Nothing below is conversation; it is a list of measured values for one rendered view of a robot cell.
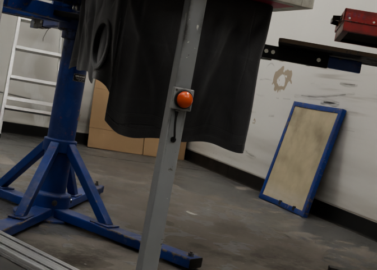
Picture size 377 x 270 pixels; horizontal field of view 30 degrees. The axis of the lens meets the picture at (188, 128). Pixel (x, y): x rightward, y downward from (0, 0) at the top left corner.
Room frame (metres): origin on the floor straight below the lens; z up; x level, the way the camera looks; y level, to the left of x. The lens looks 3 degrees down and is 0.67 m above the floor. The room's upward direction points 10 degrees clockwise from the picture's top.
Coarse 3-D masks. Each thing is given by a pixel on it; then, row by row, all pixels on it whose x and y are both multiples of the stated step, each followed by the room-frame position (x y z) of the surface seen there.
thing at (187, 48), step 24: (192, 0) 1.60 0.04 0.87; (192, 24) 1.60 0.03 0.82; (192, 48) 1.61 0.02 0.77; (192, 72) 1.61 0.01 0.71; (168, 96) 1.62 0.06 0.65; (192, 96) 1.60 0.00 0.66; (168, 120) 1.60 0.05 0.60; (168, 144) 1.60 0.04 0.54; (168, 168) 1.61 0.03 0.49; (168, 192) 1.61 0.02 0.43; (144, 240) 1.61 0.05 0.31; (144, 264) 1.60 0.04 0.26
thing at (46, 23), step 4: (20, 16) 4.32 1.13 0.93; (24, 16) 4.25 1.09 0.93; (32, 20) 4.25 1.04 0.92; (36, 20) 4.09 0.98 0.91; (40, 20) 3.94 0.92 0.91; (44, 20) 3.87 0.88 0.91; (32, 24) 4.23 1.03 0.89; (36, 24) 4.07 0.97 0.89; (40, 24) 3.95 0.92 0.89; (44, 24) 3.86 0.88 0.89; (48, 24) 3.75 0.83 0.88; (52, 24) 3.65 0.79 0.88; (56, 24) 3.52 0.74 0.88; (36, 28) 4.25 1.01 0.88; (40, 28) 4.09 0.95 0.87; (44, 28) 3.99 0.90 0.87; (48, 28) 3.94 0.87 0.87
